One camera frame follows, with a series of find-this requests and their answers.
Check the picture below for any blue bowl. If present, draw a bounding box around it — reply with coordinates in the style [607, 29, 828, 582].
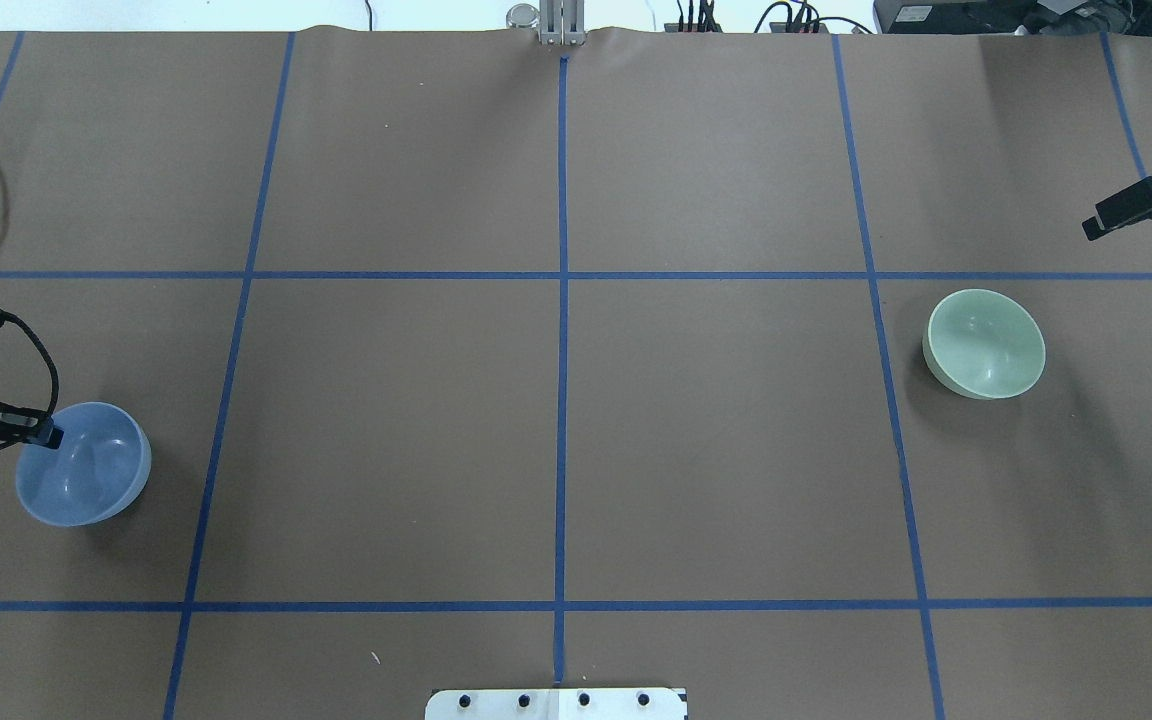
[15, 401, 154, 526]

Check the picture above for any green bowl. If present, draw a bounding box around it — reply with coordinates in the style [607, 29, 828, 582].
[922, 288, 1047, 400]

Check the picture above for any black laptop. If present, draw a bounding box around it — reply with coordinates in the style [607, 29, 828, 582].
[872, 1, 1152, 37]

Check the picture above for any aluminium frame post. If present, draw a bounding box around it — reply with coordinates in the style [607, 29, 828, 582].
[536, 0, 588, 46]

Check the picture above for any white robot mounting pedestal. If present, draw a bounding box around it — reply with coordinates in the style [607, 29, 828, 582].
[424, 687, 689, 719]

